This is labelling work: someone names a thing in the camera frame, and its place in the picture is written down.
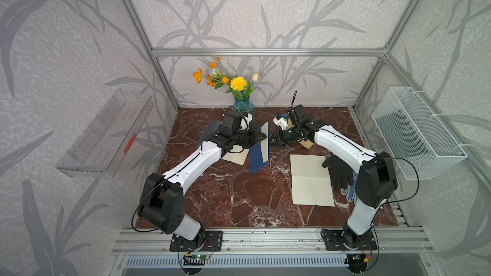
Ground dark blue envelope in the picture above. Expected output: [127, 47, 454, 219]
[249, 134, 271, 174]

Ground beige lined letter paper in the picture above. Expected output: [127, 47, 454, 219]
[260, 122, 269, 163]

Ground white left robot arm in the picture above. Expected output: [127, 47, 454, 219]
[134, 124, 267, 243]

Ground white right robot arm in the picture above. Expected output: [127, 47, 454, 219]
[271, 116, 398, 249]

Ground cream envelope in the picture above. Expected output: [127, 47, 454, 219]
[222, 145, 249, 166]

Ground blue glass vase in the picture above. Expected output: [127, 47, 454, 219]
[233, 97, 254, 115]

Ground cream unfolded paper sheet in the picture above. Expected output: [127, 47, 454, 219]
[290, 155, 335, 207]

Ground yellow orange artificial flowers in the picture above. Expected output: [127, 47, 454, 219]
[193, 56, 260, 101]

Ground black work glove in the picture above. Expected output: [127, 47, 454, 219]
[322, 155, 354, 190]

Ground blue dotted white glove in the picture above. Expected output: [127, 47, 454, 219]
[341, 173, 358, 203]

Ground left circuit board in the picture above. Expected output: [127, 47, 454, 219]
[183, 253, 210, 267]

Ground circuit board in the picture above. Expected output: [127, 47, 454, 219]
[345, 254, 372, 268]
[183, 253, 210, 267]

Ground right circuit board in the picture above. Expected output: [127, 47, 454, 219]
[345, 254, 372, 268]

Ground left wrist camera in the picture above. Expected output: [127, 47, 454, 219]
[222, 108, 253, 131]

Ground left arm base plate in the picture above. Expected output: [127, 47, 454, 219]
[170, 230, 223, 252]

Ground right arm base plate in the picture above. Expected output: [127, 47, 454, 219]
[320, 228, 378, 251]

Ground clear acrylic wall shelf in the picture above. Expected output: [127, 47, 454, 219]
[55, 89, 154, 178]

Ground white wire mesh basket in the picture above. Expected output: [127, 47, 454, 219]
[372, 86, 467, 181]

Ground aluminium front rail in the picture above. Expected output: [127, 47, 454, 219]
[111, 226, 434, 256]

